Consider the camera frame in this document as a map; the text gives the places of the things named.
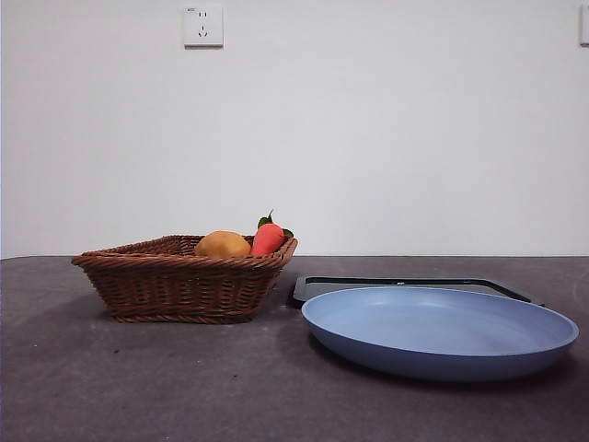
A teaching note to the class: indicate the light blue round plate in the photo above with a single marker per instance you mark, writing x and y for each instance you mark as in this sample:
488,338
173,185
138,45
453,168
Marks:
437,331

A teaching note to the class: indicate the white wall plate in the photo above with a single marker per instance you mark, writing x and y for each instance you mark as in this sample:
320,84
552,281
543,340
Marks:
584,26

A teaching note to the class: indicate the white wall power socket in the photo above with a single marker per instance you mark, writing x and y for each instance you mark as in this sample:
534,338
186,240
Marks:
204,27

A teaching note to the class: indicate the brown wicker basket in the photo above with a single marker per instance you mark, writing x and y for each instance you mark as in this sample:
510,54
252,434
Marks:
175,285

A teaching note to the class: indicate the yellow-brown potato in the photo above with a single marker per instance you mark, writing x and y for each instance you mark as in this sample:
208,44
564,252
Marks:
223,245

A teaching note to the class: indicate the black rectangular tray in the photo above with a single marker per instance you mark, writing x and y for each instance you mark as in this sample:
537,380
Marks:
298,293

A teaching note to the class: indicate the orange carrot with green leaves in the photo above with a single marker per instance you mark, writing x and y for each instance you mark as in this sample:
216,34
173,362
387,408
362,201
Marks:
268,240

